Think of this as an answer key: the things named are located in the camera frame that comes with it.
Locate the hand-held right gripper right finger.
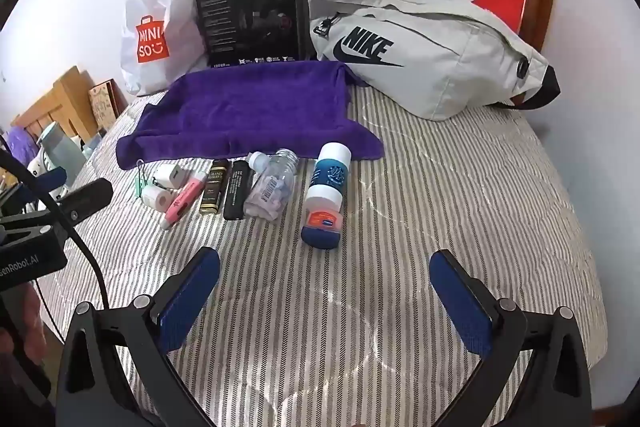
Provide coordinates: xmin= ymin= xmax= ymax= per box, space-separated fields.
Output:
xmin=429 ymin=249 xmax=597 ymax=427

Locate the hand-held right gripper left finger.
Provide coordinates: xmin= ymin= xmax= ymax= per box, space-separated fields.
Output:
xmin=55 ymin=247 xmax=221 ymax=427

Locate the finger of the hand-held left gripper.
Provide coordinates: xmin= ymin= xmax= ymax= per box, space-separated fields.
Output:
xmin=49 ymin=179 xmax=115 ymax=224
xmin=34 ymin=166 xmax=69 ymax=194

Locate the green binder clip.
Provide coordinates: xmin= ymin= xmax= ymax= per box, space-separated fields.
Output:
xmin=134 ymin=159 xmax=153 ymax=198

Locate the small white jar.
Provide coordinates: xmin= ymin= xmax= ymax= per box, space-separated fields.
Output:
xmin=141 ymin=184 xmax=176 ymax=212

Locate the white charger plug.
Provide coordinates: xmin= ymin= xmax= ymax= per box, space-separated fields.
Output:
xmin=152 ymin=163 xmax=183 ymax=190

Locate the pink flashlight earpick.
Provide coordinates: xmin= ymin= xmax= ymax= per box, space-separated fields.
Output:
xmin=161 ymin=172 xmax=207 ymax=230

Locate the black and gold tube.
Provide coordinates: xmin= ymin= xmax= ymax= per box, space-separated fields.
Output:
xmin=199 ymin=158 xmax=231 ymax=215

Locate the clear plastic bottle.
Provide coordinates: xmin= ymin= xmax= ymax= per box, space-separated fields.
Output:
xmin=244 ymin=148 xmax=301 ymax=222

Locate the small blue capped jar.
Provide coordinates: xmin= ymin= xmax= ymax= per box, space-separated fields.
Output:
xmin=301 ymin=194 xmax=346 ymax=250

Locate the blue and white bottle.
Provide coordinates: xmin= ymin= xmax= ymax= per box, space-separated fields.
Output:
xmin=306 ymin=142 xmax=352 ymax=208

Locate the white plush toy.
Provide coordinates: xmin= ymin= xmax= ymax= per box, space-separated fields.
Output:
xmin=26 ymin=154 xmax=68 ymax=200

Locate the pale green bin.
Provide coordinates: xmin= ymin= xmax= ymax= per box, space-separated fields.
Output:
xmin=37 ymin=123 xmax=87 ymax=188

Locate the purple cloth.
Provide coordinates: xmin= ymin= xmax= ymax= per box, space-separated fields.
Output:
xmin=9 ymin=126 xmax=40 ymax=164

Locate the light wooden furniture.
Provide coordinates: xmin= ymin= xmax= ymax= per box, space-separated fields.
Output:
xmin=11 ymin=66 xmax=96 ymax=142

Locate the brown patterned book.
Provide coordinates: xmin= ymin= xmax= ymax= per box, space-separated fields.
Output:
xmin=88 ymin=78 xmax=127 ymax=138

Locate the striped bedsheet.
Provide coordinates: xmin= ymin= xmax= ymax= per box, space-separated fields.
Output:
xmin=40 ymin=77 xmax=608 ymax=427

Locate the purple towel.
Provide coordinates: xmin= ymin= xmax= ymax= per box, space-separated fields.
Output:
xmin=116 ymin=61 xmax=385 ymax=170

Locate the white plastic shopping bag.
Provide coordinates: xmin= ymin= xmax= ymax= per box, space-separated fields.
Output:
xmin=121 ymin=0 xmax=208 ymax=96

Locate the grey sling bag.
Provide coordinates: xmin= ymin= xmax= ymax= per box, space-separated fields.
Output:
xmin=306 ymin=0 xmax=561 ymax=122

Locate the black cardboard product box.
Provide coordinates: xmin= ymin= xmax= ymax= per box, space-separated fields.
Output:
xmin=192 ymin=0 xmax=313 ymax=68

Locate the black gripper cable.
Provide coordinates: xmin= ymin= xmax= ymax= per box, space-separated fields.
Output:
xmin=0 ymin=149 xmax=111 ymax=310

